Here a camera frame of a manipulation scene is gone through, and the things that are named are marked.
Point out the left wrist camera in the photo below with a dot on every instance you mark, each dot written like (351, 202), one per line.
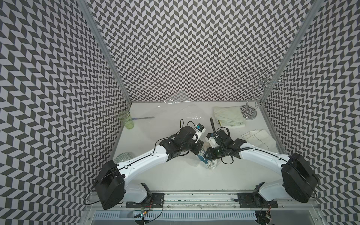
(199, 129)

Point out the white towel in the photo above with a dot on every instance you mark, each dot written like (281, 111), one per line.
(261, 139)

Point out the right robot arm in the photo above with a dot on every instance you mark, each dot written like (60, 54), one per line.
(298, 180)

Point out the blue and beige towel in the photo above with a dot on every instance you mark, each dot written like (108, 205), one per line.
(207, 163)

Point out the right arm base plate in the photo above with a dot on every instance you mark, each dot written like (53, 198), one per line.
(248, 200)

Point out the aluminium front rail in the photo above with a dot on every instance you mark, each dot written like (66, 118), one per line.
(225, 199)

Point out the patterned plate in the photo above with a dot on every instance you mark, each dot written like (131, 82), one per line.
(126, 156)

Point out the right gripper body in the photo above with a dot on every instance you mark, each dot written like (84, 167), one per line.
(217, 152)

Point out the green glass cup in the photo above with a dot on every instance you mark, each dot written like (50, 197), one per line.
(126, 119)

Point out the clear plastic vacuum bag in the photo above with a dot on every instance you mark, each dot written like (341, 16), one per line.
(194, 112)

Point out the pale green folded towel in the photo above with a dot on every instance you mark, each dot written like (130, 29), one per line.
(229, 116)

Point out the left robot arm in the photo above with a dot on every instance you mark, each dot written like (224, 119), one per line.
(113, 184)

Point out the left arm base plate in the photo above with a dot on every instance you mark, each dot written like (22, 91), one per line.
(155, 201)

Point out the chrome wire mug stand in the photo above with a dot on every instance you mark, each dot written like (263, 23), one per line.
(260, 81)

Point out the purple handled utensil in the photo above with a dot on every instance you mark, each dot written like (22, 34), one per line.
(143, 118)

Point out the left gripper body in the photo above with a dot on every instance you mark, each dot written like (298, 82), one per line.
(192, 146)

